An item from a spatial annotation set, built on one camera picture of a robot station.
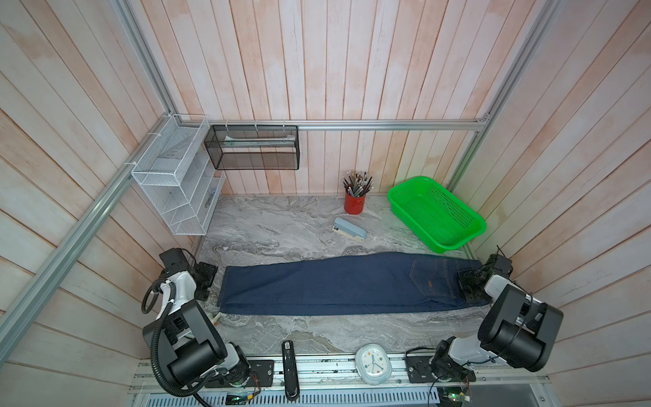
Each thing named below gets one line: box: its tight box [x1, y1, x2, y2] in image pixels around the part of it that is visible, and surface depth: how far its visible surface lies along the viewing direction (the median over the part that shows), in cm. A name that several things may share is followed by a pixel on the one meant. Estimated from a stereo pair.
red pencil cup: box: [340, 170, 374, 216], surface depth 108 cm
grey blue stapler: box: [332, 217, 368, 243], surface depth 105 cm
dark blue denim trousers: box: [217, 251, 490, 317], surface depth 93 cm
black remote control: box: [281, 340, 301, 402], surface depth 72 cm
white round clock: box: [355, 343, 393, 386], surface depth 74 cm
